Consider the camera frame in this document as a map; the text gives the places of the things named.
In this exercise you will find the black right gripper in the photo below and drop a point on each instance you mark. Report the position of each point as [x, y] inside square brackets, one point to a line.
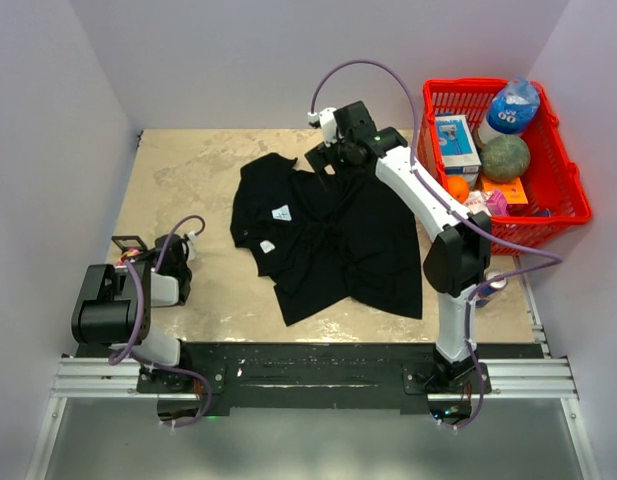
[322, 156]

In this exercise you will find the black garment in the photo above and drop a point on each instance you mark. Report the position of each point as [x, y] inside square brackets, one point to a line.
[357, 240]

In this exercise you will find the pink flower brooch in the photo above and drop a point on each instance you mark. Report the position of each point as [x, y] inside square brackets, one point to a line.
[127, 254]

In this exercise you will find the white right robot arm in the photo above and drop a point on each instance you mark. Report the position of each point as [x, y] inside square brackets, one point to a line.
[458, 257]

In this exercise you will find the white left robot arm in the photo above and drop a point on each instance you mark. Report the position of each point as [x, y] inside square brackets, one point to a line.
[115, 302]

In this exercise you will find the small white tag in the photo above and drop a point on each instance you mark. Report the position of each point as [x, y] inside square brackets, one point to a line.
[267, 246]

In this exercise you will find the blue white box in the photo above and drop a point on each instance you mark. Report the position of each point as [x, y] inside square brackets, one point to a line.
[458, 150]

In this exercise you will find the orange fruit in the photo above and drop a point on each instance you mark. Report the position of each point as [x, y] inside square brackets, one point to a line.
[458, 188]

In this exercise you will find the green round melon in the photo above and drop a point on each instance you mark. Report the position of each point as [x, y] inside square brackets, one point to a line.
[505, 158]

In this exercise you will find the pink small package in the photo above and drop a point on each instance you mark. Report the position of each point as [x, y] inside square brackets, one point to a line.
[497, 203]

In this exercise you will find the blue plastic bag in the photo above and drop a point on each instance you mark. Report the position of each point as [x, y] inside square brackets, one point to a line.
[510, 112]

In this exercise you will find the orange box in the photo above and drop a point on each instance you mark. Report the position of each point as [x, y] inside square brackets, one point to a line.
[513, 191]

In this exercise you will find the blue silver drink can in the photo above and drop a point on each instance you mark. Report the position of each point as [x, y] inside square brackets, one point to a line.
[492, 289]

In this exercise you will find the red plastic basket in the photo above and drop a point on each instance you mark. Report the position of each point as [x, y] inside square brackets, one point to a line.
[556, 197]

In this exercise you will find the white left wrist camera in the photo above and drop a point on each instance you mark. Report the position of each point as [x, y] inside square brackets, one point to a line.
[190, 245]

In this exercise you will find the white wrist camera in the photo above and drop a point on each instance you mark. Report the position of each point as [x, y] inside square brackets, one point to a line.
[326, 122]
[190, 245]

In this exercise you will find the black wire cube frame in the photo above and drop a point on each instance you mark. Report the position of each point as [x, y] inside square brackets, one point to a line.
[124, 242]

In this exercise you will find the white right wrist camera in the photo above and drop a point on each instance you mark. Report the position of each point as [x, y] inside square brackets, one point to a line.
[326, 122]

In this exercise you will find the aluminium rail frame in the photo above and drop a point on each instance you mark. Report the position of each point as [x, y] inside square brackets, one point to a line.
[98, 426]

